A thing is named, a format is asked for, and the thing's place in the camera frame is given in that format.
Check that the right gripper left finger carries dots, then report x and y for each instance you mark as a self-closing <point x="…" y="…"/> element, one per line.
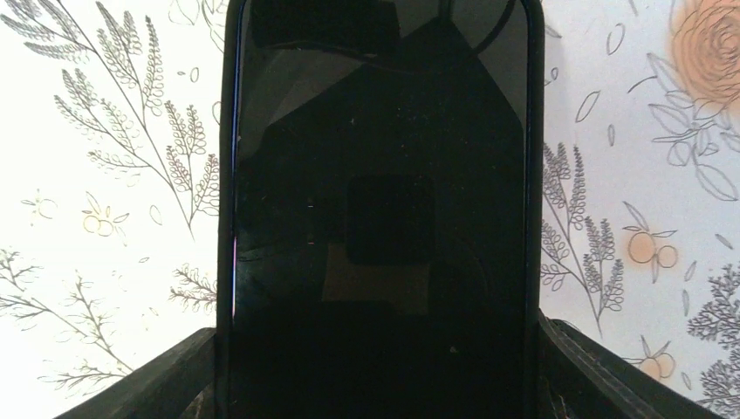
<point x="162" y="388"/>

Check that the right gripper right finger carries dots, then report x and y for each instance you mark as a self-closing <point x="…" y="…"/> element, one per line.
<point x="579" y="378"/>

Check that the black smartphone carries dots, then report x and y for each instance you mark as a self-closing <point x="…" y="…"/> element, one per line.
<point x="380" y="209"/>

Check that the floral patterned table mat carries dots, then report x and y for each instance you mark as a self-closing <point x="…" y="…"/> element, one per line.
<point x="109" y="123"/>

